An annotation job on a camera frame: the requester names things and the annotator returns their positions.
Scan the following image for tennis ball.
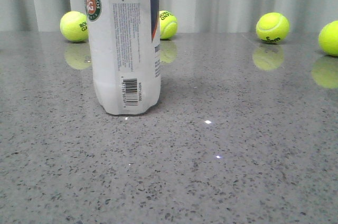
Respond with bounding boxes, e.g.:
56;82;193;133
256;12;290;43
159;11;178;40
318;21;338;56
60;11;89;42

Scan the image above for white blue tennis ball can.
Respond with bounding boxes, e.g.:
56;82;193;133
84;0;161;115

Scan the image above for far left tennis ball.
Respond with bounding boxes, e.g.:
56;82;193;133
60;11;89;42

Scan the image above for centre tennis ball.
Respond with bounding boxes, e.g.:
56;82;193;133
159;11;178;40

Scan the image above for far right tennis ball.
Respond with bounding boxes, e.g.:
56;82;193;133
318;21;338;56

